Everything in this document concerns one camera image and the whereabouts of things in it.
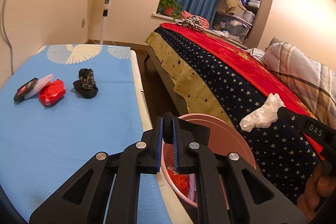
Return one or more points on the right hand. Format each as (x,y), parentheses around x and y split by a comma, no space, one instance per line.
(317,186)

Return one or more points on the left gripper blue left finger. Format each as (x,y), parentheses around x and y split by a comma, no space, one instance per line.
(158,145)

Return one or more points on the navy star bed sheet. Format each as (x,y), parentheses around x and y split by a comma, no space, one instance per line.
(236,98)

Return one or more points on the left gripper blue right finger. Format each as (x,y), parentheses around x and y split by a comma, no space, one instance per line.
(175,146)

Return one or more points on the black red snack wrapper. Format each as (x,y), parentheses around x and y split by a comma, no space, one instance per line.
(25,90)

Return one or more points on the small red bag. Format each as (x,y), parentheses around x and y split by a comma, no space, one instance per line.
(52,93)

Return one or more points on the potted green plant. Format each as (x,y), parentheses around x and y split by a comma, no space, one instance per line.
(171,8)

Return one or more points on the khaki jacket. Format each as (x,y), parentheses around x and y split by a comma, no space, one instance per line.
(231,7)

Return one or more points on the zebra striped cloth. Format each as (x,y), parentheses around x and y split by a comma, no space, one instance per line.
(192,23)

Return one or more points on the pink plastic basin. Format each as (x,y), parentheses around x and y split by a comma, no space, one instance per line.
(223,140)

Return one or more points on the pink folded cloth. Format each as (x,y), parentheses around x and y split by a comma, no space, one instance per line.
(187,15)

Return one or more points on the red floral blanket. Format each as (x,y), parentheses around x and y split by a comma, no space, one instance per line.
(244,63)

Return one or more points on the red plastic bag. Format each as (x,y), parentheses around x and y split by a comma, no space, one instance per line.
(181,181)

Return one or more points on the plaid pillow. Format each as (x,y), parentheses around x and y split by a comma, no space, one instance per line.
(312,82)

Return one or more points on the white plastic bag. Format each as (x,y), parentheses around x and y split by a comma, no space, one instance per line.
(264,116)

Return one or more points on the clear storage box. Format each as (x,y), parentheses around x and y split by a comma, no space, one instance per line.
(231,26)

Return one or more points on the black patterned sock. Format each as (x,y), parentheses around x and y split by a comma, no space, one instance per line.
(86,85)

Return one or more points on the metal pot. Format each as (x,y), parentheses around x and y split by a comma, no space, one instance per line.
(249,17)

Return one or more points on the wooden bookshelf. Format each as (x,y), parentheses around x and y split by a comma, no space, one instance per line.
(261,10)

